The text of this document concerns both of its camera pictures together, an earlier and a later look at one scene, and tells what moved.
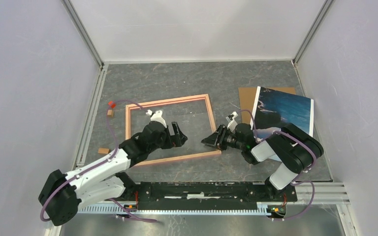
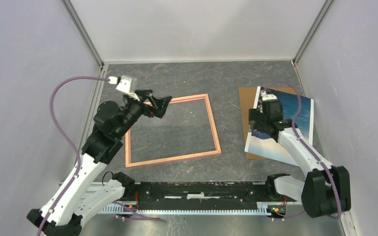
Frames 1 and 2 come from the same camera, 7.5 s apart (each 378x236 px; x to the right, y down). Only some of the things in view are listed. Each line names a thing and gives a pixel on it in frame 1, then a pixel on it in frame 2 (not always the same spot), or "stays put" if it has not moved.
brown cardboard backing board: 247,97 stays put
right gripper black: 217,138 → 255,114
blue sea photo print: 273,110 stays put
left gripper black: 176,140 → 161,104
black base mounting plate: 207,195 stays put
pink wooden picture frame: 196,98 stays put
